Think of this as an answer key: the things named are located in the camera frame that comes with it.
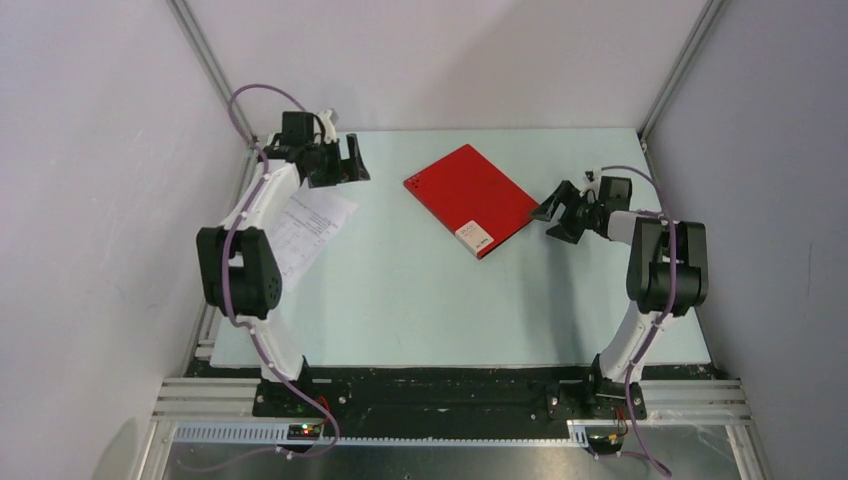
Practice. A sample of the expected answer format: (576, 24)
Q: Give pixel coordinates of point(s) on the aluminium front frame rail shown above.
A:
(216, 410)

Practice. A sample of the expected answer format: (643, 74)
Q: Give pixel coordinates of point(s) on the right controller board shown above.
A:
(605, 445)

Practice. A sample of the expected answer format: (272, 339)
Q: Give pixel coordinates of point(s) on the white printed paper files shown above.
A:
(308, 221)

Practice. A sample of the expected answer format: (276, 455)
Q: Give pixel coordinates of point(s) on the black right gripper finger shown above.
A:
(569, 229)
(561, 196)

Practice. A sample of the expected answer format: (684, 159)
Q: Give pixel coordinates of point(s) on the left aluminium corner post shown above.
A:
(193, 33)

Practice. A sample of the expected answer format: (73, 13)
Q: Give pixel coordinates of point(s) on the white product label sticker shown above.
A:
(474, 238)

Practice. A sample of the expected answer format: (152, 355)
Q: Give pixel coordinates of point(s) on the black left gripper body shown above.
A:
(325, 153)

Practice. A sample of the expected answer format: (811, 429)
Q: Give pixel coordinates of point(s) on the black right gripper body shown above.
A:
(579, 205)

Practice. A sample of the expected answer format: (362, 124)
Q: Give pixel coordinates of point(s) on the right aluminium corner post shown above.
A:
(698, 35)

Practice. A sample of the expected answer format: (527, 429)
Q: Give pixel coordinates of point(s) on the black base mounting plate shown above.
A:
(441, 403)

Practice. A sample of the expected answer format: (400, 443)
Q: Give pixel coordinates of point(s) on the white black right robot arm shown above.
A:
(667, 273)

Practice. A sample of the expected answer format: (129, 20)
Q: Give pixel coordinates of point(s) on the left controller board with leds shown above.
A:
(304, 432)

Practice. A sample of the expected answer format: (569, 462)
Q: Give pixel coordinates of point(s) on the red and black folder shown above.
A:
(464, 185)

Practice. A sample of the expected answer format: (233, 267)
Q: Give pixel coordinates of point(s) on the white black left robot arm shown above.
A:
(240, 275)

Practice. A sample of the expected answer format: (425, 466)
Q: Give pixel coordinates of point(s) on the aluminium corner post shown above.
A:
(193, 33)
(698, 35)

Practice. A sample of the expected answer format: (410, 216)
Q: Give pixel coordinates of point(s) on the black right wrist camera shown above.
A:
(615, 193)

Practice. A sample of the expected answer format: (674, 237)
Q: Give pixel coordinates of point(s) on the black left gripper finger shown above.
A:
(355, 168)
(327, 175)

